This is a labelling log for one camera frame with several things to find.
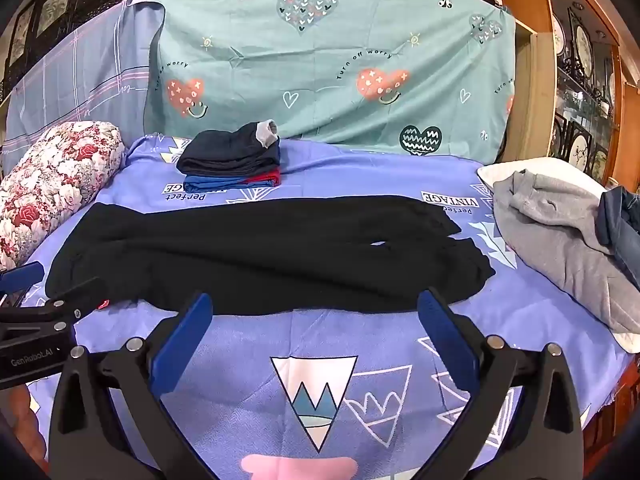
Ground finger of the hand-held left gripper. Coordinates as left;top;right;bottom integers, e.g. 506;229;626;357
0;261;45;295
0;277;110;341

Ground teal heart printed sheet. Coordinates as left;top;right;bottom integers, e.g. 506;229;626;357
144;0;517;165

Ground grey-blue plaid sheet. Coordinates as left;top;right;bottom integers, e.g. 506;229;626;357
0;0;166;176

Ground blue jeans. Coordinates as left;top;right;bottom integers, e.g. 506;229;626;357
597;186;640;291

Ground folded blue garment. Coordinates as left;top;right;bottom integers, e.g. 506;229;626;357
182;169;281;193

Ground folded dark navy garment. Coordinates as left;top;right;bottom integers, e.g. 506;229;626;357
176;120;282;178

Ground grey sweatshirt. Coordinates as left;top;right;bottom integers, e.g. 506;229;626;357
492;170;640;336

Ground floral bolster pillow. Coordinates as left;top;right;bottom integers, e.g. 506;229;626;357
0;121;126;271

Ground white pillow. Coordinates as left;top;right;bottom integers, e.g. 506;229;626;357
476;157;640;353

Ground wooden display cabinet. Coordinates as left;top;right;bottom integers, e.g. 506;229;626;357
495;0;640;191

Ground black pants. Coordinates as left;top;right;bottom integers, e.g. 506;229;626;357
45;195;496;313

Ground person's left hand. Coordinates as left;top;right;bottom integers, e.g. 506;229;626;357
0;387;41;466

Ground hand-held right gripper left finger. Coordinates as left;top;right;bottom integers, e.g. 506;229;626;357
48;291;221;480

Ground folded red garment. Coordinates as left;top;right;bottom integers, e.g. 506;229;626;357
245;170;283;187

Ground decorative plate on stand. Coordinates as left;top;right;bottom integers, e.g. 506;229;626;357
591;144;610;177
574;22;595;68
551;14;566;56
569;129;594;167

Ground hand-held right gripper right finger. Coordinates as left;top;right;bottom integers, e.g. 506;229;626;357
416;287;586;480

